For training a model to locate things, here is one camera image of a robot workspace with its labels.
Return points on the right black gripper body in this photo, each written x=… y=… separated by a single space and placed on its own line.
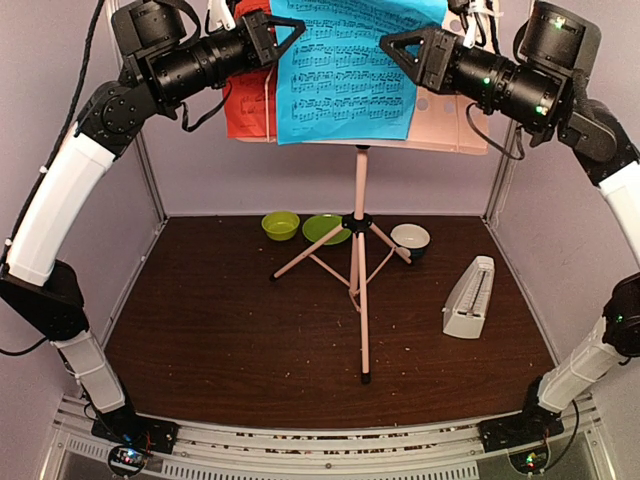
x=530 y=94

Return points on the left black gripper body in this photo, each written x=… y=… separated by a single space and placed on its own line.
x=184 y=69

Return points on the blue felt sheet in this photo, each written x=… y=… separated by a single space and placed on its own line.
x=335 y=82

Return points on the red sheet music page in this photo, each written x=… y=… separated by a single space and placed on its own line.
x=250 y=111

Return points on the pink music stand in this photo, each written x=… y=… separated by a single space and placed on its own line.
x=439 y=124

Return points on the white metronome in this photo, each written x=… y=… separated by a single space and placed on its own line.
x=466 y=308

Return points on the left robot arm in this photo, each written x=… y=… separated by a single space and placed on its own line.
x=43 y=290

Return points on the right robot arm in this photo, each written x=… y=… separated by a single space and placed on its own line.
x=611 y=162

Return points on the small lime green bowl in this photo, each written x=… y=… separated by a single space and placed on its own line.
x=280 y=225

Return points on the white and navy bowl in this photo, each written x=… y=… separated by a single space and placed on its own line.
x=413 y=238

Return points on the green plate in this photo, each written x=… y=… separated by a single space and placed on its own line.
x=316 y=227

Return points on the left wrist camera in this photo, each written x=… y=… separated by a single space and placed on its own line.
x=142 y=25

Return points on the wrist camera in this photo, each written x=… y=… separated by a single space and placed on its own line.
x=552 y=37
x=142 y=25

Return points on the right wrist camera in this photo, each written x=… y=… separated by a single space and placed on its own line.
x=552 y=37

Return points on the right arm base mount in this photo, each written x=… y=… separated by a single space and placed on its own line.
x=526 y=443

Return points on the aluminium front rail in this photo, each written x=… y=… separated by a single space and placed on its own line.
x=445 y=450

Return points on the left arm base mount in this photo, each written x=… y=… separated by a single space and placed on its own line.
x=133 y=452

